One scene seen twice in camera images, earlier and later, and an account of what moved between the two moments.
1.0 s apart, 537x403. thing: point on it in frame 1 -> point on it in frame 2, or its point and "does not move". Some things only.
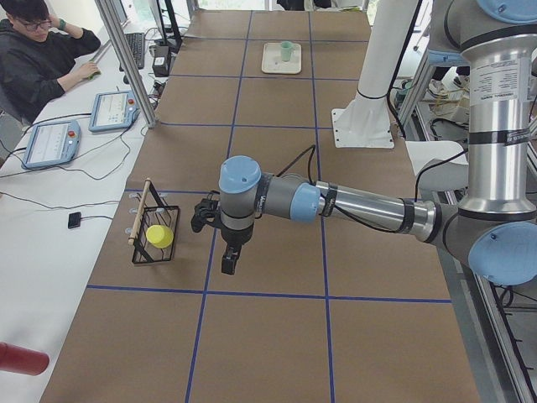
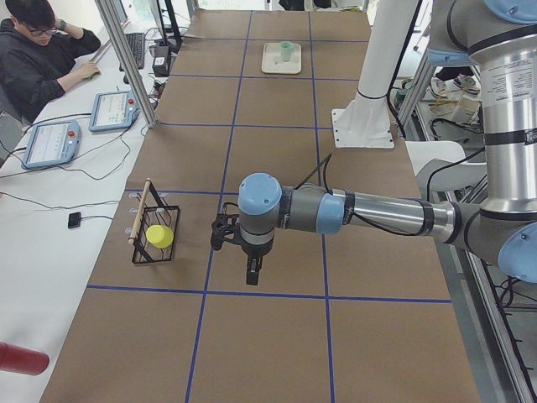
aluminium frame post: x=127 y=65 does not move
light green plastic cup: x=286 y=49 does not move
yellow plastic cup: x=159 y=236 does not move
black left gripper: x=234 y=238 -> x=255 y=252
